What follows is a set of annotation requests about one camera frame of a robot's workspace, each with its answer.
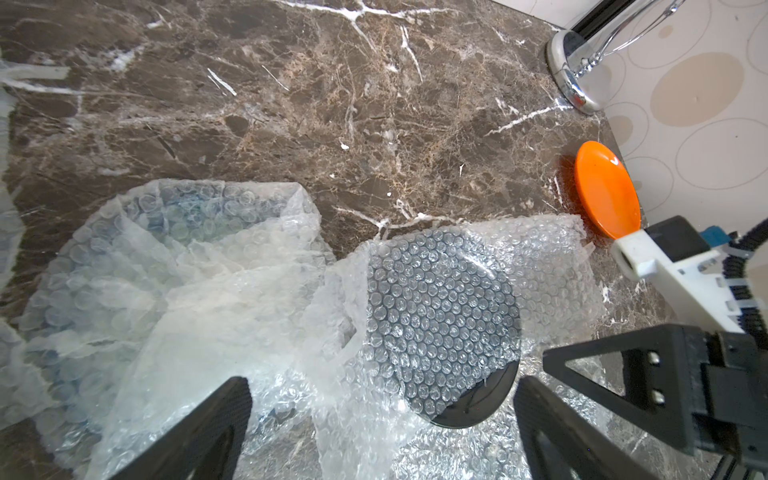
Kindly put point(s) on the bubble wrap sheet around orange plate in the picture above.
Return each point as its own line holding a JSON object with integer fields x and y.
{"x": 9, "y": 240}

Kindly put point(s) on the orange dinner plate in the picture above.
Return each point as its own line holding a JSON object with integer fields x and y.
{"x": 606, "y": 191}

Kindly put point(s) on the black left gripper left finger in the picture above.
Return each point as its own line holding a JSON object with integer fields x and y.
{"x": 206, "y": 444}

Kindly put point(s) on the black frame post back right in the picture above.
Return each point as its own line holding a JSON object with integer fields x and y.
{"x": 599, "y": 17}

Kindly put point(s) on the chrome wire mug tree stand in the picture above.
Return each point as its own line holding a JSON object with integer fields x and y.
{"x": 574, "y": 63}

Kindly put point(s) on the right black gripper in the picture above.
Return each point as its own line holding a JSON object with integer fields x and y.
{"x": 691, "y": 389}

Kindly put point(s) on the bubble wrap sheet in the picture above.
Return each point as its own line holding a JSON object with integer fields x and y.
{"x": 365, "y": 432}

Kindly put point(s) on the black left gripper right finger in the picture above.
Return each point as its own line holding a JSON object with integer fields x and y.
{"x": 559, "y": 444}

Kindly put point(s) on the dark grey dinner plate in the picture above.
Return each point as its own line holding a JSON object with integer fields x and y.
{"x": 444, "y": 329}

